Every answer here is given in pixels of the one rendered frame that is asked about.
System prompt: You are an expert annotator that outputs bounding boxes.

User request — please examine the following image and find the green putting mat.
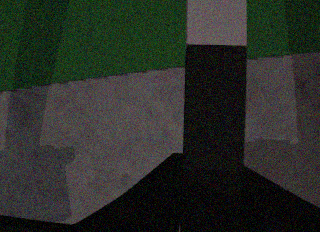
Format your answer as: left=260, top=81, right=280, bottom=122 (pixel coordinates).
left=0, top=0, right=320, bottom=91

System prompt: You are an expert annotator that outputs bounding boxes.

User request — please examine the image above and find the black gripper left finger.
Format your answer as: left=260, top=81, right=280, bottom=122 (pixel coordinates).
left=0, top=153, right=183, bottom=232

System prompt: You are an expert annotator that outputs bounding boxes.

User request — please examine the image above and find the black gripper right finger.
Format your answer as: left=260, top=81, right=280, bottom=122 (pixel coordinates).
left=239, top=165, right=320, bottom=232

